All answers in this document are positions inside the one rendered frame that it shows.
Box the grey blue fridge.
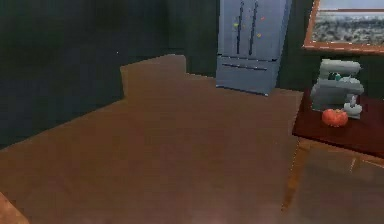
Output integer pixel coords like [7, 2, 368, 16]
[215, 0, 293, 97]

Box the red tomato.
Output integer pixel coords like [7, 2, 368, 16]
[321, 108, 349, 128]

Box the grey coffee machine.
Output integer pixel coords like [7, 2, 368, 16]
[310, 58, 366, 120]

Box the dark red wooden counter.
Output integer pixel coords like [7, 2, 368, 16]
[280, 89, 384, 224]

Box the black fridge drawer handle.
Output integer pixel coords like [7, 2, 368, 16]
[221, 63, 269, 72]

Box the black fridge door handle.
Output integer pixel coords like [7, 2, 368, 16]
[248, 0, 260, 57]
[235, 0, 245, 56]

